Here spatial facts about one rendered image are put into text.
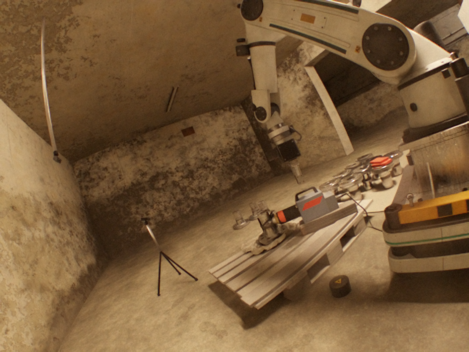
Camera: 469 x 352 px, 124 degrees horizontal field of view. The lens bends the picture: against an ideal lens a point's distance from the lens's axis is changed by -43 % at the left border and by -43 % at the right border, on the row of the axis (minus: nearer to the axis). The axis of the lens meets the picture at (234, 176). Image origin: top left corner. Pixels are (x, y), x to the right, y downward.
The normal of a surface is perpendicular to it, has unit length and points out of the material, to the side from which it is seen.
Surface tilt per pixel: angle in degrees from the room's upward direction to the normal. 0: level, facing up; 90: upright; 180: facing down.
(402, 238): 90
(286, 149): 90
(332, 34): 90
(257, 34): 100
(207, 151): 89
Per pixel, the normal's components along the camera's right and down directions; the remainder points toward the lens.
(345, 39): -0.74, 0.36
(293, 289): 0.40, -0.17
